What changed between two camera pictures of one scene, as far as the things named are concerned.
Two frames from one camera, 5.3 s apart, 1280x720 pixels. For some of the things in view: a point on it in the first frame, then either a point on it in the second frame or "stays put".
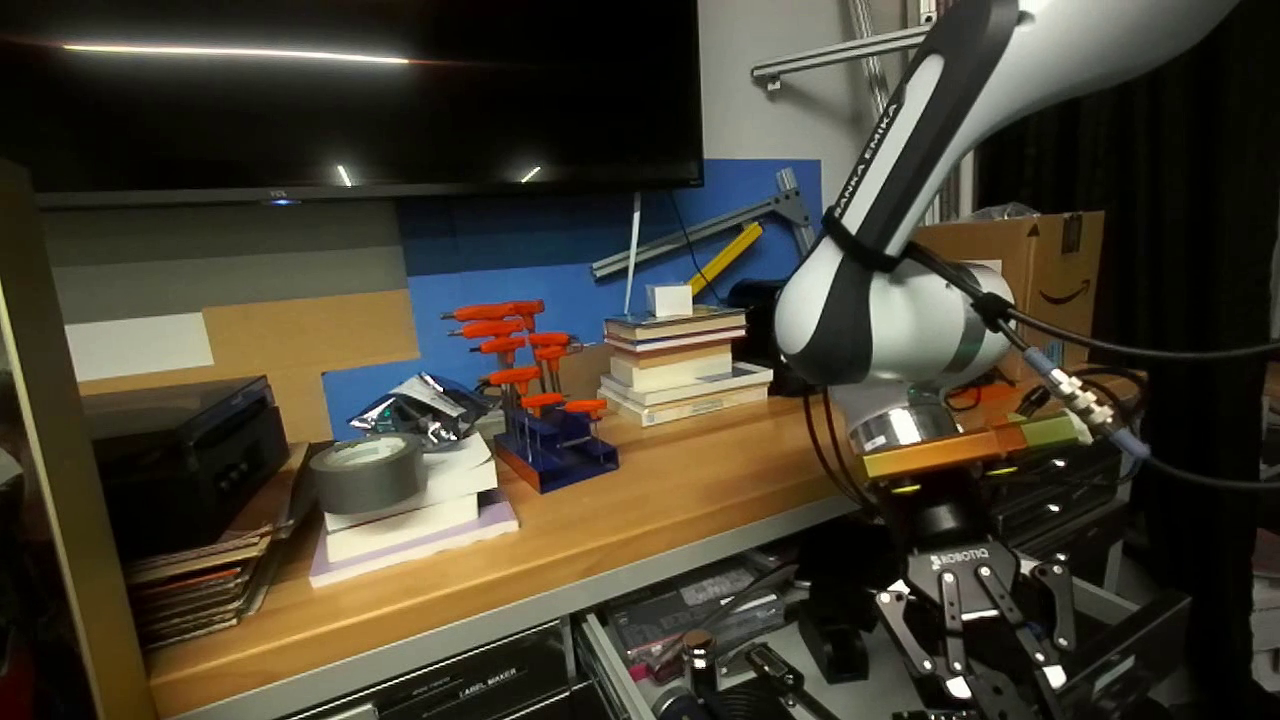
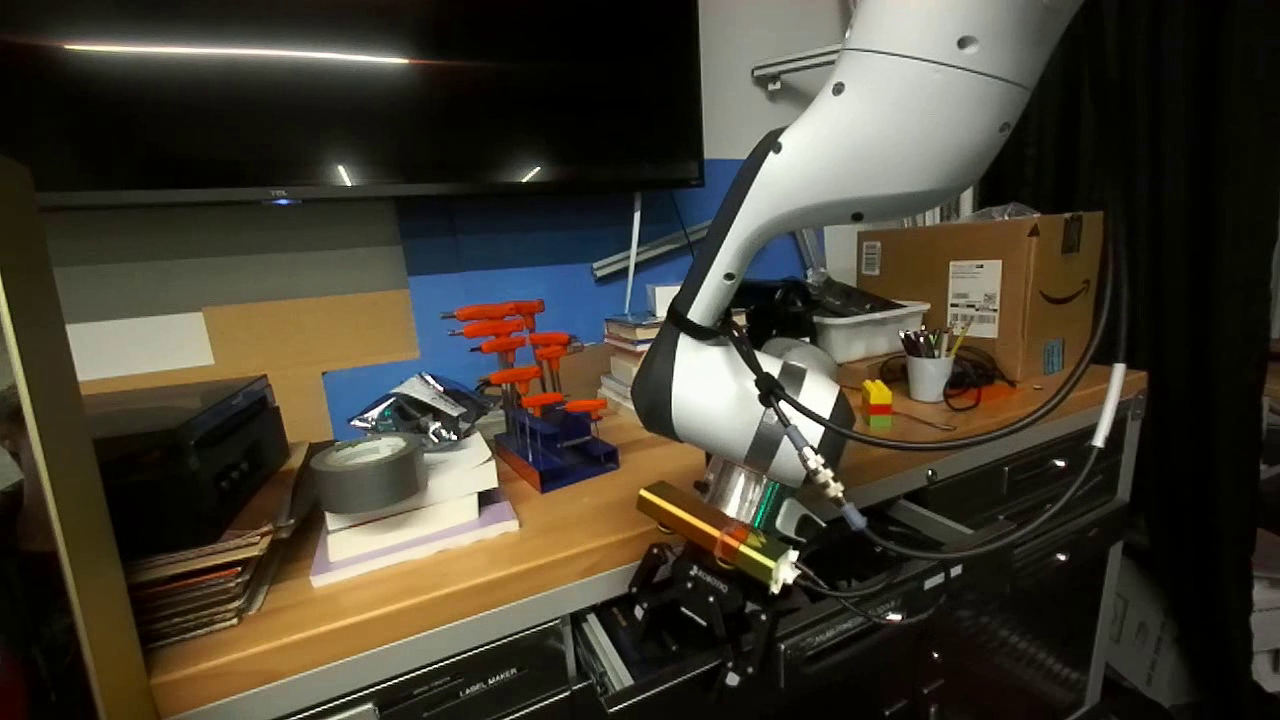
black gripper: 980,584 → 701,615
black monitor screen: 316,102 stays put
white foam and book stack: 444,518 stays put
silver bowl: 361,473 stays put
